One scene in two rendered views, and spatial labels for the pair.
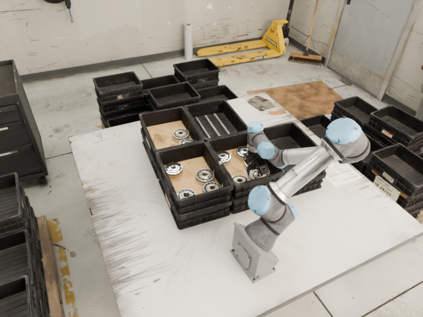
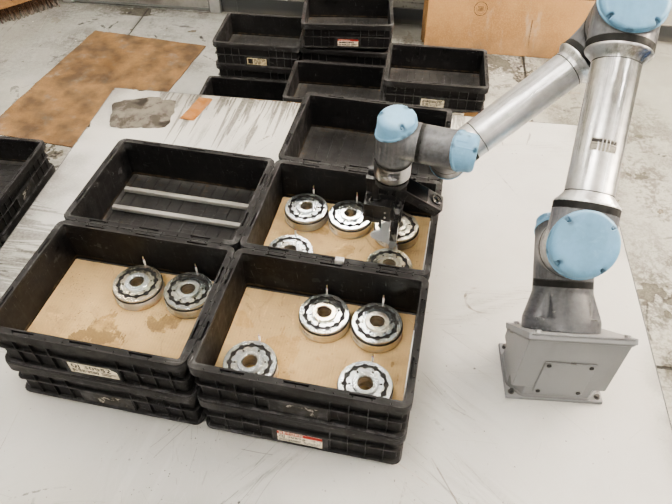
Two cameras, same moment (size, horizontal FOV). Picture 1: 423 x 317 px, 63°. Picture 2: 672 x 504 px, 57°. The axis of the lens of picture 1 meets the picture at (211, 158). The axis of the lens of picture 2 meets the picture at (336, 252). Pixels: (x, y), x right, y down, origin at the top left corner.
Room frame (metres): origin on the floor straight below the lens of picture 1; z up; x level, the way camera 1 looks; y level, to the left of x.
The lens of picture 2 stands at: (0.89, 0.64, 1.85)
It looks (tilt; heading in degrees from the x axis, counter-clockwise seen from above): 47 degrees down; 306
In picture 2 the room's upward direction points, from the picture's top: straight up
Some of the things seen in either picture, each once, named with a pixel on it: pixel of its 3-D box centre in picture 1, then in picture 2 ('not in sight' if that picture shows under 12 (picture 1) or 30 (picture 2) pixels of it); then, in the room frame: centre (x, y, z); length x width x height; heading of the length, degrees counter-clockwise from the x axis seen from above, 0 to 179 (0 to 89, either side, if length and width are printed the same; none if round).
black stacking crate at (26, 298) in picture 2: (170, 134); (123, 305); (1.69, 0.26, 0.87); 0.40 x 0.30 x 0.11; 24
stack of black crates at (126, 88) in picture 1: (120, 102); not in sight; (2.85, 0.91, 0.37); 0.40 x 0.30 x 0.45; 118
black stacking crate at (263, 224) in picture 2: (242, 164); (345, 232); (1.45, -0.18, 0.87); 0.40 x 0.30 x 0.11; 24
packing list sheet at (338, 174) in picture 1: (332, 166); not in sight; (1.67, -0.78, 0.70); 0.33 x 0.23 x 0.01; 28
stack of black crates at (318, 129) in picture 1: (321, 138); (246, 119); (2.57, -1.01, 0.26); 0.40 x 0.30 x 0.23; 28
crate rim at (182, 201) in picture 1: (192, 170); (314, 323); (1.33, 0.10, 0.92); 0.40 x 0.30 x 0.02; 24
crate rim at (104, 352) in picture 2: (170, 127); (116, 289); (1.69, 0.26, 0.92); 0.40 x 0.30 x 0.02; 24
